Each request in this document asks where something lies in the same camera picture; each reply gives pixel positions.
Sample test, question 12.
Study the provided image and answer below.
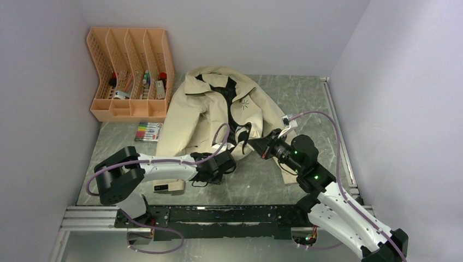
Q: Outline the pack of coloured markers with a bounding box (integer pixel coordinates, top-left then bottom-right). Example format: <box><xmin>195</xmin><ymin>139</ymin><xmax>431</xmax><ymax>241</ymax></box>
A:
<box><xmin>134</xmin><ymin>122</ymin><xmax>163</xmax><ymax>142</ymax></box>

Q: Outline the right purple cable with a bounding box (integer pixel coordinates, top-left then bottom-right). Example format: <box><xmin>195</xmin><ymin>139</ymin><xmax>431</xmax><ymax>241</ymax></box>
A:
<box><xmin>286</xmin><ymin>110</ymin><xmax>408</xmax><ymax>262</ymax></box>

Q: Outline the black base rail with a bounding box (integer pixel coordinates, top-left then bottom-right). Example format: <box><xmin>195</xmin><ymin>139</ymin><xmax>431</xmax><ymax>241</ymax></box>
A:
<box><xmin>114</xmin><ymin>204</ymin><xmax>313</xmax><ymax>241</ymax></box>

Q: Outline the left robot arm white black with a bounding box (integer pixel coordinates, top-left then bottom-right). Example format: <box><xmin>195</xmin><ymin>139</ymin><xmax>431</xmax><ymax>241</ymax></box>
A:
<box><xmin>90</xmin><ymin>146</ymin><xmax>236</xmax><ymax>227</ymax></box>

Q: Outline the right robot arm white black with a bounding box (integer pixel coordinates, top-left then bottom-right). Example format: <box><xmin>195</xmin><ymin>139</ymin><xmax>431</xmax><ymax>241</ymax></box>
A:
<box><xmin>248</xmin><ymin>129</ymin><xmax>408</xmax><ymax>261</ymax></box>

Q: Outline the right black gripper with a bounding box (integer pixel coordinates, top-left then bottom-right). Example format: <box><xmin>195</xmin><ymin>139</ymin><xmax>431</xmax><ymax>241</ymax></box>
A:
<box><xmin>248</xmin><ymin>128</ymin><xmax>303</xmax><ymax>174</ymax></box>

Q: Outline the purple cable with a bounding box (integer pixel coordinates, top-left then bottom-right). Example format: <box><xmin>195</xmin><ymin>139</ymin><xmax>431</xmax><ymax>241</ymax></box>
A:
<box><xmin>85</xmin><ymin>123</ymin><xmax>232</xmax><ymax>254</ymax></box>
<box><xmin>286</xmin><ymin>110</ymin><xmax>408</xmax><ymax>262</ymax></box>

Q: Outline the orange plastic file organizer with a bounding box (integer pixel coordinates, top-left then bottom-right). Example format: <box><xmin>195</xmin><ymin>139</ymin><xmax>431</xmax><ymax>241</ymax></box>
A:
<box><xmin>86</xmin><ymin>27</ymin><xmax>175</xmax><ymax>122</ymax></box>

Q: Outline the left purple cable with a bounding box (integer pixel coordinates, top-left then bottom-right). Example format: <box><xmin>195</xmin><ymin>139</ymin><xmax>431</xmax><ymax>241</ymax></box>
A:
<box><xmin>85</xmin><ymin>123</ymin><xmax>232</xmax><ymax>254</ymax></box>

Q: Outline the beige zip jacket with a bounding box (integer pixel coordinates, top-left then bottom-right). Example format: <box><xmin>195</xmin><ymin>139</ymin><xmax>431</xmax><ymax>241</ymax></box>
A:
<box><xmin>153</xmin><ymin>67</ymin><xmax>296</xmax><ymax>191</ymax></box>

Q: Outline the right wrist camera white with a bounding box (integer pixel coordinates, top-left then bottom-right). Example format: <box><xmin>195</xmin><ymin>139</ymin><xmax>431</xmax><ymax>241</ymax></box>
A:
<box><xmin>278</xmin><ymin>115</ymin><xmax>298</xmax><ymax>138</ymax></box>

